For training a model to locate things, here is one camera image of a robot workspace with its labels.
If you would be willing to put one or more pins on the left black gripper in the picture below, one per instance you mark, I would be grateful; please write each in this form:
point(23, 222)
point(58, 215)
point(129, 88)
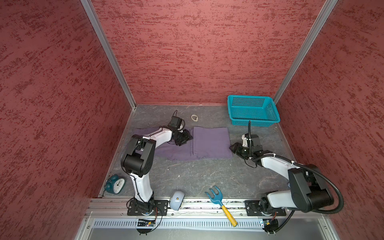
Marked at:
point(187, 137)

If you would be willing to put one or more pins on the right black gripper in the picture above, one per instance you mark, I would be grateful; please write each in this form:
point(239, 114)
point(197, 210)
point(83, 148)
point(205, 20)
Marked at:
point(236, 149)

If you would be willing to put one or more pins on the purple trousers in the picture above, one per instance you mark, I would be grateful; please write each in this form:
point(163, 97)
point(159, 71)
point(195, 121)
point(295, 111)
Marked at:
point(207, 143)

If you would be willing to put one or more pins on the teal plastic basket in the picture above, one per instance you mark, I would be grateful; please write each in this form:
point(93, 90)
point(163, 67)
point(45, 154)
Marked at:
point(257, 110)

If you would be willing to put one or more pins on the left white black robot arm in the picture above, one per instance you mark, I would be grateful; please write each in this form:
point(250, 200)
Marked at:
point(137, 161)

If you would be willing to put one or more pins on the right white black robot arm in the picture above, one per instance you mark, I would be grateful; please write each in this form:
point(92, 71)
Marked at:
point(308, 191)

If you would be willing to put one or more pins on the beige rubber band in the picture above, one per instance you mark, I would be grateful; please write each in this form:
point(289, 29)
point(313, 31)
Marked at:
point(194, 118)

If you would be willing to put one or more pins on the grey computer mouse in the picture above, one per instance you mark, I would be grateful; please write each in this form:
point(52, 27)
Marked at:
point(176, 200)

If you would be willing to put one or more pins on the teal alarm clock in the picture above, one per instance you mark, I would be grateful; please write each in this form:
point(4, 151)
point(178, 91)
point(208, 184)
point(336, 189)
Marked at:
point(114, 184)

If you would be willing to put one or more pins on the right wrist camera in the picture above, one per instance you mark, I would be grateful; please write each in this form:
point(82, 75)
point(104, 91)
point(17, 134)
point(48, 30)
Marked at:
point(251, 141)

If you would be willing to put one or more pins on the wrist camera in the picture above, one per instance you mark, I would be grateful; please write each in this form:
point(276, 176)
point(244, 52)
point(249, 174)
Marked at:
point(251, 141)
point(176, 124)

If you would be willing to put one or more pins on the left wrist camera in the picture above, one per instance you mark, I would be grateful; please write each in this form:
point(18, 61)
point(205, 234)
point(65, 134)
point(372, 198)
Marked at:
point(176, 124)

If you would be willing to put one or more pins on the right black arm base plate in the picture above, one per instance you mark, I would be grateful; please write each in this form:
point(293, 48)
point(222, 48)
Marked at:
point(253, 208)

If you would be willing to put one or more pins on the blue toy rake yellow handle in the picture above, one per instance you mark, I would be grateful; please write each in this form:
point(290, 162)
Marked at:
point(216, 197)

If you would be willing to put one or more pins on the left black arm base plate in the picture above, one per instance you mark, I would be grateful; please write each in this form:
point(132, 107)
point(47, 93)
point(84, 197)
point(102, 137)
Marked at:
point(159, 207)

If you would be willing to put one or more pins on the aluminium front rail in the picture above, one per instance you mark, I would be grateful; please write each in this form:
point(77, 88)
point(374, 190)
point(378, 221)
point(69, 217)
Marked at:
point(190, 208)

